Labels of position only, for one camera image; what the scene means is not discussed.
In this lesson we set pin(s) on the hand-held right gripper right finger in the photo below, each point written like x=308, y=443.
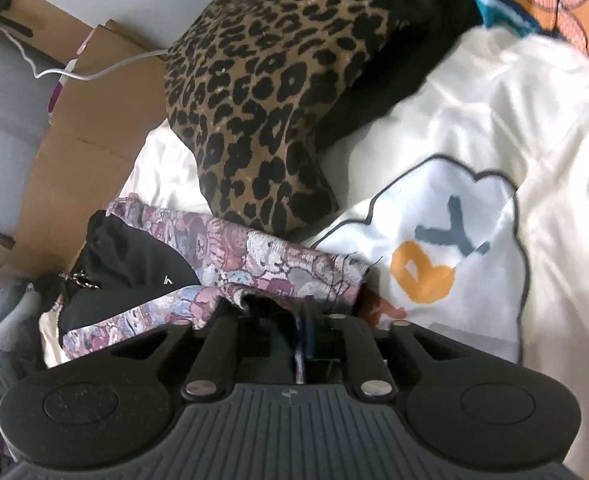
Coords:
x=359, y=350

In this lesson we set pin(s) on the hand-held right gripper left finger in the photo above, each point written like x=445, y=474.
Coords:
x=214, y=345

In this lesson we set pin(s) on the bear-patterned shorts black lining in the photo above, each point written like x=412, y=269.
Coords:
x=274, y=260

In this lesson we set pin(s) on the black cloth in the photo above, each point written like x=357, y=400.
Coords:
x=49, y=285

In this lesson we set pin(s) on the brown cardboard sheet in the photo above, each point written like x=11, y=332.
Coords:
x=84, y=160

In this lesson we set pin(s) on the leopard print garment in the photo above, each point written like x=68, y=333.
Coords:
x=254, y=100

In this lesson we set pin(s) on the cream bear printed blanket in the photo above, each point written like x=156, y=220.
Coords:
x=549, y=160

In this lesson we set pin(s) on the pink purple packet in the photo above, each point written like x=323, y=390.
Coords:
x=57, y=95

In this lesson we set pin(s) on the grey plastic-wrapped panel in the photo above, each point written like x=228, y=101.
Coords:
x=4, y=135

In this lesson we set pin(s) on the teal cartoon printed blanket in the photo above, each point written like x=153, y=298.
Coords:
x=524, y=0

